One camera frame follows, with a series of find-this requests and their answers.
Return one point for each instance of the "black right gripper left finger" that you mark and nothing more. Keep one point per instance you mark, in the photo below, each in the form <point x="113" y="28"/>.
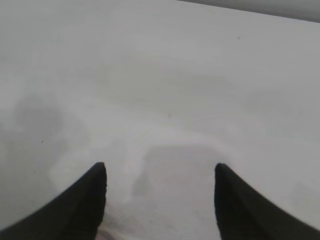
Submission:
<point x="72" y="210"/>

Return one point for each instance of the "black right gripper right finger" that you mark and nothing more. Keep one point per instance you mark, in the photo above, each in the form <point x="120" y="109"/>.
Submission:
<point x="245" y="212"/>

